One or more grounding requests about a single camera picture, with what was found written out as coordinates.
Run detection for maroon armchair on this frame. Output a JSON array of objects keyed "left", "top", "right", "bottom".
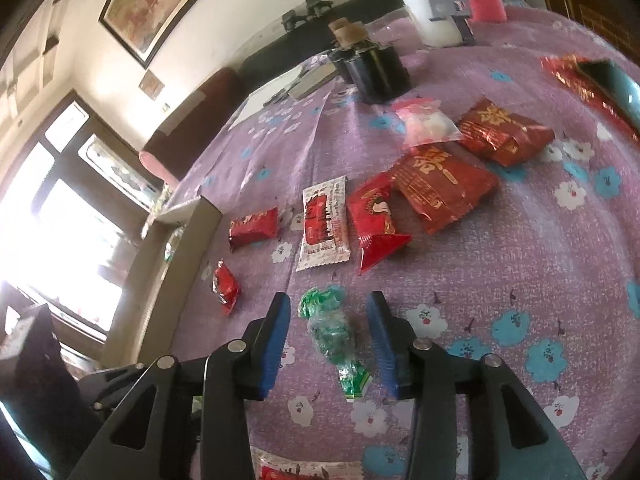
[{"left": 142, "top": 67, "right": 246, "bottom": 187}]

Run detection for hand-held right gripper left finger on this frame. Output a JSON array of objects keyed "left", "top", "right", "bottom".
[{"left": 65, "top": 291, "right": 292, "bottom": 480}]

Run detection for small red candy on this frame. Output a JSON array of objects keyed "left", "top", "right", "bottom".
[{"left": 212, "top": 259, "right": 242, "bottom": 315}]

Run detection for pink and white snack packet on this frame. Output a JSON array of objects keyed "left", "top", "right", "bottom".
[{"left": 392, "top": 97, "right": 464, "bottom": 150}]

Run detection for cardboard box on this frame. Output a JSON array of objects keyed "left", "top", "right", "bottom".
[{"left": 142, "top": 194, "right": 224, "bottom": 376}]

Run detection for green candy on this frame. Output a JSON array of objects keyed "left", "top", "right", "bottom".
[{"left": 299, "top": 285, "right": 374, "bottom": 404}]

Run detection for dark furniture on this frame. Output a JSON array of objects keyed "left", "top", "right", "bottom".
[{"left": 0, "top": 303, "right": 103, "bottom": 441}]

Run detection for white paper sheet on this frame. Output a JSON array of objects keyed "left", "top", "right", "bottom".
[{"left": 229, "top": 64, "right": 302, "bottom": 126}]

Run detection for white plastic cup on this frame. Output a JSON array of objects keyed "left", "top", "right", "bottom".
[{"left": 398, "top": 0, "right": 464, "bottom": 47}]

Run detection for dark wooden glass door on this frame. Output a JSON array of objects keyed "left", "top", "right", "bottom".
[{"left": 0, "top": 89, "right": 167, "bottom": 347}]

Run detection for small red snack packet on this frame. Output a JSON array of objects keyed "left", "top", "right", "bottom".
[{"left": 228, "top": 207, "right": 279, "bottom": 252}]

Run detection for red packet with figure print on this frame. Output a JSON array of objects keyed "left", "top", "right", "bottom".
[{"left": 346, "top": 172, "right": 414, "bottom": 275}]

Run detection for small wall plaque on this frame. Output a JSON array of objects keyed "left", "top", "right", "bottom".
[{"left": 138, "top": 72, "right": 165, "bottom": 99}]

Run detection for brown tape roll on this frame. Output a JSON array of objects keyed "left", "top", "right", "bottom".
[{"left": 328, "top": 18, "right": 366, "bottom": 47}]

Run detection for black cylinder holder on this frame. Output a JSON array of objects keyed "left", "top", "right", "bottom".
[{"left": 329, "top": 42, "right": 412, "bottom": 106}]

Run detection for white and red snack packet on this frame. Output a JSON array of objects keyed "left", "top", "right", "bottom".
[
  {"left": 295, "top": 175, "right": 351, "bottom": 272},
  {"left": 249, "top": 444, "right": 347, "bottom": 480}
]

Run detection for grey notebook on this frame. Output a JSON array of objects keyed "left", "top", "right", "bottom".
[{"left": 289, "top": 62, "right": 342, "bottom": 101}]

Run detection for black clamps on sofa back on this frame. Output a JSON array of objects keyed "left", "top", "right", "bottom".
[{"left": 281, "top": 0, "right": 331, "bottom": 31}]

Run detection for purple floral tablecloth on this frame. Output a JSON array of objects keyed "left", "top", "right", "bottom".
[{"left": 170, "top": 2, "right": 640, "bottom": 480}]

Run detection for black sofa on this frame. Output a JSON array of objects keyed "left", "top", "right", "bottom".
[{"left": 237, "top": 0, "right": 403, "bottom": 92}]

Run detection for flat red gold-print packet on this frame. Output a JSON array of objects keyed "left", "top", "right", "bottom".
[{"left": 541, "top": 54, "right": 640, "bottom": 144}]

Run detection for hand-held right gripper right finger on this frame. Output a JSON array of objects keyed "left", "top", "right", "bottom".
[{"left": 365, "top": 290, "right": 588, "bottom": 480}]

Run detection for large red gold-print packet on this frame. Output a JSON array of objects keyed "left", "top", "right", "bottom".
[
  {"left": 392, "top": 142, "right": 500, "bottom": 236},
  {"left": 457, "top": 98, "right": 556, "bottom": 169}
]

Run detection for dark wooden cabinet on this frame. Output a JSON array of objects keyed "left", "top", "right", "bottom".
[{"left": 532, "top": 0, "right": 640, "bottom": 62}]

